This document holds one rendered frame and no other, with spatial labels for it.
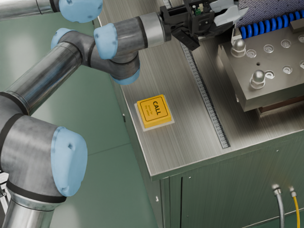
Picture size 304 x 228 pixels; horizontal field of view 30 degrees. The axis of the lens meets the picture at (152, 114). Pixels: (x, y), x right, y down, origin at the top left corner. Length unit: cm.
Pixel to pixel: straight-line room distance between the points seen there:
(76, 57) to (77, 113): 116
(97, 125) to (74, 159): 141
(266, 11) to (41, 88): 57
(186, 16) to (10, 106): 44
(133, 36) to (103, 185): 116
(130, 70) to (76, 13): 39
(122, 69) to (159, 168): 25
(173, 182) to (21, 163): 52
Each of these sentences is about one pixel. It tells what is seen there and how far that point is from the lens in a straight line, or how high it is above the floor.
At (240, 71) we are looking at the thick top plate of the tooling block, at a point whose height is 103.
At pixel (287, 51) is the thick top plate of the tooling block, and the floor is 103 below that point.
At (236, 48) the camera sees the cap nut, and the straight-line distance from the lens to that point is 135.
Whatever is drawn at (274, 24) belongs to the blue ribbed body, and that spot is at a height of 104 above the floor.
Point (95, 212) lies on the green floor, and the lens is 230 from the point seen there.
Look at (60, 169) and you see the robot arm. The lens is 102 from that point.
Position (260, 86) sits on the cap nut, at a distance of 133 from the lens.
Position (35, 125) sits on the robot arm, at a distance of 106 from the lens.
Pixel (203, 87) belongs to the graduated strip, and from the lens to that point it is 147.
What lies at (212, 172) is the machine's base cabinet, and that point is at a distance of 149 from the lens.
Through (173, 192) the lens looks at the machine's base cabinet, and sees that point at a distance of 153.
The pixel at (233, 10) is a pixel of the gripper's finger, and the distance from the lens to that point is 133.
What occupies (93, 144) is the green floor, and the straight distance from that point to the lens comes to 241.
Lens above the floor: 217
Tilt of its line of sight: 62 degrees down
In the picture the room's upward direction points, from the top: 5 degrees counter-clockwise
